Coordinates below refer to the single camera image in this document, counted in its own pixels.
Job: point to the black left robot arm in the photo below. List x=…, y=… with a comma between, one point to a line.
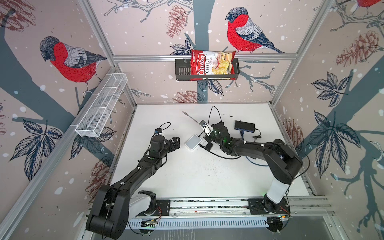
x=115, y=205

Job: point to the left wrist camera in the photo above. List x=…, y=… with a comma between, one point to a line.
x=158, y=131

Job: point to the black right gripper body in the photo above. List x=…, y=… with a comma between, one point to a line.
x=212, y=137

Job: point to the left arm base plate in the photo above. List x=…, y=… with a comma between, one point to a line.
x=162, y=209

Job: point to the black power adapter with cord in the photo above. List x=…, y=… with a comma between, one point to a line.
x=206, y=147

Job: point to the white small switch box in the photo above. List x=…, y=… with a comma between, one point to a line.
x=193, y=142

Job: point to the black wall basket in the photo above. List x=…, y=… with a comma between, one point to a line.
x=183, y=72

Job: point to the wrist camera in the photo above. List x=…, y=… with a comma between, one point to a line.
x=158, y=131
x=206, y=127

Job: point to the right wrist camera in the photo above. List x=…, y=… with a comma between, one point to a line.
x=206, y=127

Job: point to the black network switch box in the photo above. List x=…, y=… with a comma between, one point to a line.
x=244, y=126

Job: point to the red cassava chips bag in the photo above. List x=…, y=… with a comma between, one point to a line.
x=204, y=63

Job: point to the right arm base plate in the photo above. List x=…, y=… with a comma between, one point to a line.
x=260, y=206

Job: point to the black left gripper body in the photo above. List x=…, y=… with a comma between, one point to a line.
x=169, y=146

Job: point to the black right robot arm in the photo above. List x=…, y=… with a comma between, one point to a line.
x=282, y=160

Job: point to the white wire mesh shelf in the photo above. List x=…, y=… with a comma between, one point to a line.
x=98, y=114

